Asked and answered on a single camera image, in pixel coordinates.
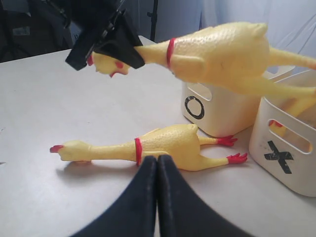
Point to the broken chicken head with squeaker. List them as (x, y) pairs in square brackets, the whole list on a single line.
[(277, 128)]

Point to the cream bin with X mark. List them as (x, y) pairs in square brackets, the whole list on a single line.
[(291, 159)]

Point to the headless yellow chicken body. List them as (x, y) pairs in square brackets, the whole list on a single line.
[(295, 107)]

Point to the dark wooden cabinet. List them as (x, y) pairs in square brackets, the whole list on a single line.
[(30, 28)]

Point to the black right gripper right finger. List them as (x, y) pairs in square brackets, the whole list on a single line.
[(182, 213)]

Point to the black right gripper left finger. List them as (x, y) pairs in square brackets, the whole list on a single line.
[(133, 214)]

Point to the large yellow rubber chicken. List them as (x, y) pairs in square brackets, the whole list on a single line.
[(233, 56)]

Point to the black light stand pole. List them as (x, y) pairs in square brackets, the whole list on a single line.
[(153, 16)]

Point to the cream bin with O mark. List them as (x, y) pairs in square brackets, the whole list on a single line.
[(217, 111)]

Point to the white backdrop cloth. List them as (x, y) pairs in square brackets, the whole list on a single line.
[(291, 23)]

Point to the small yellow rubber chicken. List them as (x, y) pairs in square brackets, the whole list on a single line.
[(180, 141)]

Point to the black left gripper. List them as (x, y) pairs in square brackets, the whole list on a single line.
[(104, 30)]

